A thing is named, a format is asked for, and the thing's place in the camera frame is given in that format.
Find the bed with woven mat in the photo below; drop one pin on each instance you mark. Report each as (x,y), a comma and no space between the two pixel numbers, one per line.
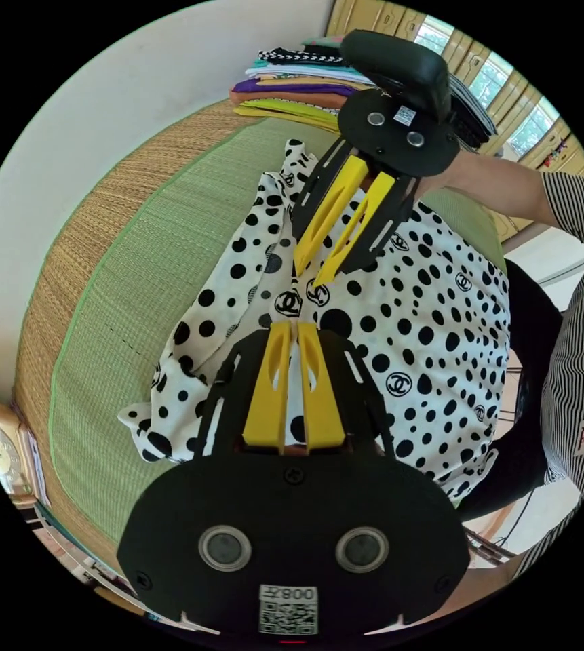
(118,305)

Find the person's body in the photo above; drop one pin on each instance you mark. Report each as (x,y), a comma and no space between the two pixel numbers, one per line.
(571,325)

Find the person's right forearm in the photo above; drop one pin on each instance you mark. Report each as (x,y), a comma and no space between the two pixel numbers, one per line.
(505,185)

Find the gold clock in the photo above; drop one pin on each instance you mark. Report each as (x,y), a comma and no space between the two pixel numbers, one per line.
(4,452)

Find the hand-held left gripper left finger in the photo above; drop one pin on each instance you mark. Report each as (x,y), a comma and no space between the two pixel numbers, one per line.
(267,391)

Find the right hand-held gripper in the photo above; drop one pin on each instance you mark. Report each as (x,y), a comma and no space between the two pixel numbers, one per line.
(398,147)

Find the person's left forearm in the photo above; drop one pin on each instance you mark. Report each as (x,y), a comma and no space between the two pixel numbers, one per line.
(490,577)

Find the white polka dot shirt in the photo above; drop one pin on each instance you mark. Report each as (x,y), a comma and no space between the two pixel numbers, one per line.
(424,325)

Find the person's right hand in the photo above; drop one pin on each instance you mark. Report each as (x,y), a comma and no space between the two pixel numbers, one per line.
(436,184)

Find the window with wooden frame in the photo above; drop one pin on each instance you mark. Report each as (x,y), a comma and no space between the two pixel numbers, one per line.
(495,76)

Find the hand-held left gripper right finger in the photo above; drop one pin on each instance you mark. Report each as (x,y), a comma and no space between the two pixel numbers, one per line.
(322,396)

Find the pile of clothes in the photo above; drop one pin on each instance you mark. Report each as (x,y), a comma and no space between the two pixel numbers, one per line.
(291,86)

